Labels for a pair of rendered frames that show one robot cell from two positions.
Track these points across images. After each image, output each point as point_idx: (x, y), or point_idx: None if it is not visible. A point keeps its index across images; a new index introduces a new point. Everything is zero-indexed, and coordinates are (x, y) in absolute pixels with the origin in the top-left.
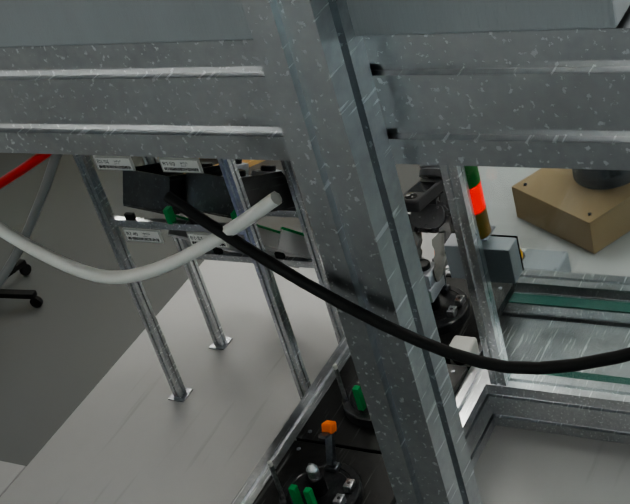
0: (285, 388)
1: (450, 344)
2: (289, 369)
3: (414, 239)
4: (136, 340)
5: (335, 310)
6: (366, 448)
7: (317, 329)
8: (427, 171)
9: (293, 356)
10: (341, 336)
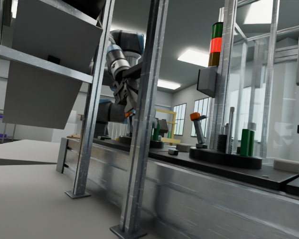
0: (41, 231)
1: (184, 144)
2: (14, 216)
3: (135, 94)
4: None
5: (93, 130)
6: (295, 174)
7: (0, 189)
8: (128, 68)
9: (151, 124)
10: (86, 161)
